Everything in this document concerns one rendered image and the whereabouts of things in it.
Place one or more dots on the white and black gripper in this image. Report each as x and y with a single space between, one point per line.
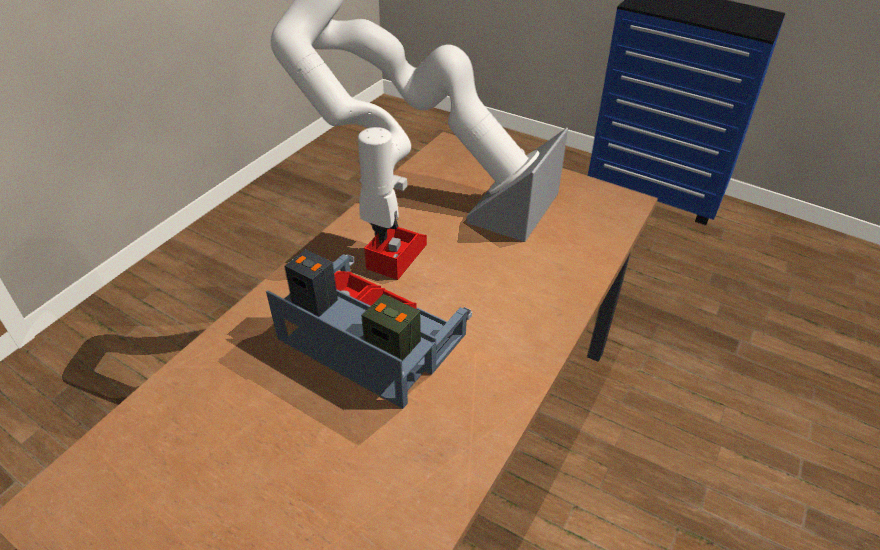
381 217

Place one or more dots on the dark grey case with orange latches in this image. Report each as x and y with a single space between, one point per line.
311 282

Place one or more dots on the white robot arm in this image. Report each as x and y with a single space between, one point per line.
446 70

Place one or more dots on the olive green tool case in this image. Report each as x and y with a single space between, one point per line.
392 326

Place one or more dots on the red bin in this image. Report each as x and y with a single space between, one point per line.
380 260
353 284
374 293

